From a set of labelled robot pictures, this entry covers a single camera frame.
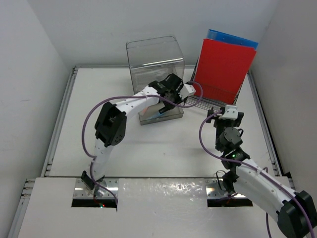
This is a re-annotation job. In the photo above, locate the blue folder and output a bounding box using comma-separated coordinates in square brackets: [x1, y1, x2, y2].
[207, 29, 258, 50]

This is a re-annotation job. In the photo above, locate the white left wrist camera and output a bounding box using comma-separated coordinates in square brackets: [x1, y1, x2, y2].
[179, 84, 196, 99]

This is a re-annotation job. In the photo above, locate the black wire mesh rack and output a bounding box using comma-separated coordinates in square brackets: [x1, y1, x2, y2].
[184, 58, 245, 112]

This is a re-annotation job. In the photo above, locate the clear plastic drawer organizer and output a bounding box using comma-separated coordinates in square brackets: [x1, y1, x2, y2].
[126, 35, 185, 125]

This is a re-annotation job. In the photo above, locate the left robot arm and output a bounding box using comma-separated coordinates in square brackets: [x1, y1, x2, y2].
[81, 73, 196, 190]

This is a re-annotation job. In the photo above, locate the red folder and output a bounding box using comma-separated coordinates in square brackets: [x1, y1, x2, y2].
[195, 38, 256, 93]

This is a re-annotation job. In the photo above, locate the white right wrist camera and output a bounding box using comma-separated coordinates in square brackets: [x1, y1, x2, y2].
[220, 105, 238, 120]

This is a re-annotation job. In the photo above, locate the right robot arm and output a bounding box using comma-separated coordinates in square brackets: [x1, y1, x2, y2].
[207, 105, 317, 238]

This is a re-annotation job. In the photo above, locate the white front cover panel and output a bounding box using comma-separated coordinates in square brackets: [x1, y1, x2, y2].
[19, 178, 283, 238]

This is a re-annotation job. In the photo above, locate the blue cap clear marker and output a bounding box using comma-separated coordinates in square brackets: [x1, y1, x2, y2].
[148, 112, 161, 119]

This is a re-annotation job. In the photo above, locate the aluminium table frame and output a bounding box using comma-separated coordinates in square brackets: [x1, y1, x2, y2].
[7, 64, 302, 238]

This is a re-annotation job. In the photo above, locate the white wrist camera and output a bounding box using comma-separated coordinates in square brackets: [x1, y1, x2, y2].
[220, 105, 238, 120]
[179, 84, 196, 99]

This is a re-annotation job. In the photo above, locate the orange cap clear marker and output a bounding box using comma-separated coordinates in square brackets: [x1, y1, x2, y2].
[139, 107, 148, 116]

